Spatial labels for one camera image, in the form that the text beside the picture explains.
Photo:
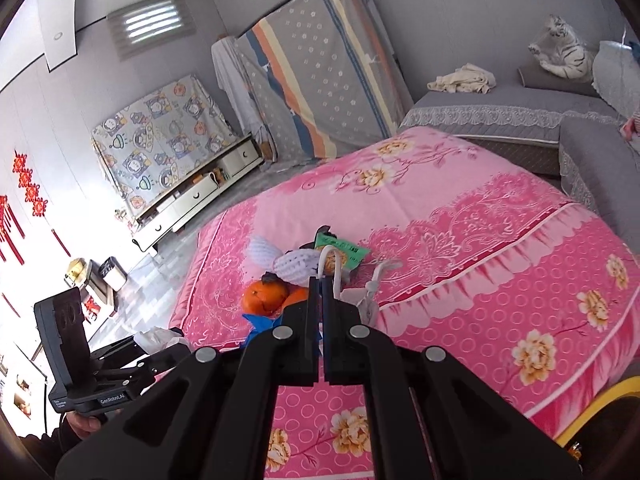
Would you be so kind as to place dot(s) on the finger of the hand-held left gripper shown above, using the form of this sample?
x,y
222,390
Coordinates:
x,y
120,351
142,374

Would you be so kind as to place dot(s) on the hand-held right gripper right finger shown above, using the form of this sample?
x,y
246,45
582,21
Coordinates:
x,y
340,345

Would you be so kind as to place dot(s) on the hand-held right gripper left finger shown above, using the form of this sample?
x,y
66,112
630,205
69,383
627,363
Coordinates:
x,y
305,340

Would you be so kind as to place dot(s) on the white tissue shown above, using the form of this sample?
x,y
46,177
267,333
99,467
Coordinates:
x,y
155,339

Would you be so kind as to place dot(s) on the orange fruit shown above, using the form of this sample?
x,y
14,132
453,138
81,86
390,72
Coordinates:
x,y
265,297
299,297

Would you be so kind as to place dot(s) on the blue plastic bag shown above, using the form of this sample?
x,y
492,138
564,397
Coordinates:
x,y
260,327

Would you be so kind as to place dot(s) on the white foam fruit net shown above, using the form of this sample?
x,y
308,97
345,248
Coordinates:
x,y
295,262

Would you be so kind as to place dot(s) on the green and black packet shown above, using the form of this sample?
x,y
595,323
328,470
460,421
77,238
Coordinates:
x,y
345,252

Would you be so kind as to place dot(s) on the yellow bin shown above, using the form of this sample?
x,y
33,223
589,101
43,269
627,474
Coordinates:
x,y
600,407

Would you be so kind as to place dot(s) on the person's left forearm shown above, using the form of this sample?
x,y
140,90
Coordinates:
x,y
45,455

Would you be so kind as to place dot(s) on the white trash can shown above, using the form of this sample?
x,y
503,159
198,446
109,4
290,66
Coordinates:
x,y
114,275

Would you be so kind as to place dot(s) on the person's left hand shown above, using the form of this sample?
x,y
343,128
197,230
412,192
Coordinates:
x,y
90,422

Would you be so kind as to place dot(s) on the gold ornament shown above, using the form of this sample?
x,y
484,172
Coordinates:
x,y
77,270

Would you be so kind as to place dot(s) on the pink floral blanket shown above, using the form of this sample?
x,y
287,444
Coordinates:
x,y
475,270

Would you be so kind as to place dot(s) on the cream TV cabinet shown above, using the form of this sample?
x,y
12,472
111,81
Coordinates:
x,y
195,195

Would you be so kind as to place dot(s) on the cartoon printed cloth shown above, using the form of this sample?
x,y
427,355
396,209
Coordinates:
x,y
160,140

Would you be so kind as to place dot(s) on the white draped cloth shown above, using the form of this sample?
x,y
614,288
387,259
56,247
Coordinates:
x,y
235,85

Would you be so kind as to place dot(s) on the striped floral grey cloth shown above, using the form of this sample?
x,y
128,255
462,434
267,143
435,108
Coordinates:
x,y
325,70

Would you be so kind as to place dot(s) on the cream crumpled cloth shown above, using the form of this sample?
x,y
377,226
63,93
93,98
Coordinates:
x,y
465,80

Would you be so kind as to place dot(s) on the grey sofa with lace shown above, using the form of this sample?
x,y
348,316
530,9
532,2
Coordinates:
x,y
500,97

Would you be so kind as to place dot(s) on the grey pillow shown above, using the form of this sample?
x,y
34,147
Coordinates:
x,y
535,80

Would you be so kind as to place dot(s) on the grey window blind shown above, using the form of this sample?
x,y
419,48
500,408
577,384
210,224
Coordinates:
x,y
150,22

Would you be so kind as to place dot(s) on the white plush tiger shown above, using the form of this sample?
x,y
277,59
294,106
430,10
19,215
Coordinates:
x,y
565,55

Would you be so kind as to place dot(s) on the white lace cushion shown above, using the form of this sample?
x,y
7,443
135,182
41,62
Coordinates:
x,y
615,80

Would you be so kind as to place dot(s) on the wall picture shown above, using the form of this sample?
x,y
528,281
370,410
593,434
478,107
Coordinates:
x,y
22,395

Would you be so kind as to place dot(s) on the red tassel wall decoration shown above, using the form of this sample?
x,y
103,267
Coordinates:
x,y
10,230

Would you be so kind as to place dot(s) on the red knot wall decoration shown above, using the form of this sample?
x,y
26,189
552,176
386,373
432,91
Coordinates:
x,y
30,185

